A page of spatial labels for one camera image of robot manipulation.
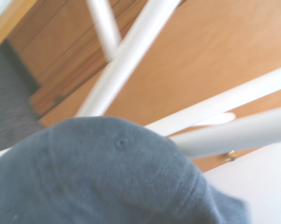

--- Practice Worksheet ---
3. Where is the dark blue cap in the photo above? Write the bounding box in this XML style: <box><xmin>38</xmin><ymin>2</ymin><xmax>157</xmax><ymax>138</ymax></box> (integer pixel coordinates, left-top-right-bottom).
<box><xmin>0</xmin><ymin>116</ymin><xmax>250</xmax><ymax>224</ymax></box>

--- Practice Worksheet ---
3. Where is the wooden door frame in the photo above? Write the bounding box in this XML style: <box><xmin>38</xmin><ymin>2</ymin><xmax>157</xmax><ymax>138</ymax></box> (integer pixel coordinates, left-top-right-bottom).
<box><xmin>0</xmin><ymin>0</ymin><xmax>37</xmax><ymax>56</ymax></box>

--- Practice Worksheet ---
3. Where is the wooden door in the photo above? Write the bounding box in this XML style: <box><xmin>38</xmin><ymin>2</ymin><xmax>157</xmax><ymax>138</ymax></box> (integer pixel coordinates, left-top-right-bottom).
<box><xmin>7</xmin><ymin>0</ymin><xmax>281</xmax><ymax>173</ymax></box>

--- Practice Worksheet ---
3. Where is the white coat rack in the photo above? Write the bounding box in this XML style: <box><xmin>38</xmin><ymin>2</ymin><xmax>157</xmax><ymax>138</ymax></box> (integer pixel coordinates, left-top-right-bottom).
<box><xmin>76</xmin><ymin>0</ymin><xmax>281</xmax><ymax>157</ymax></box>

